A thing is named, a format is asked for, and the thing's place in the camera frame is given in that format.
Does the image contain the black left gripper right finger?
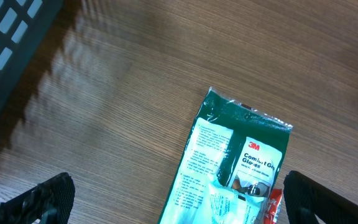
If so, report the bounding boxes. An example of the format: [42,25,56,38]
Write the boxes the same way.
[283,170,358,224]

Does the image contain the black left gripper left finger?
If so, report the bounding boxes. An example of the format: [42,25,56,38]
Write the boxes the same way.
[0,172,75,224]

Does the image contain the red white tube packet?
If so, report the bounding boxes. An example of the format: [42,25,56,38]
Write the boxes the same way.
[263,189,283,224]

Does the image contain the green 3M gloves packet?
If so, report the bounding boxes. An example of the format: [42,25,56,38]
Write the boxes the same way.
[159,88,293,223]

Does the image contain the dark grey mesh basket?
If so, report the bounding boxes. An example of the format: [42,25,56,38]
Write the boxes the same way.
[0,0,63,112]

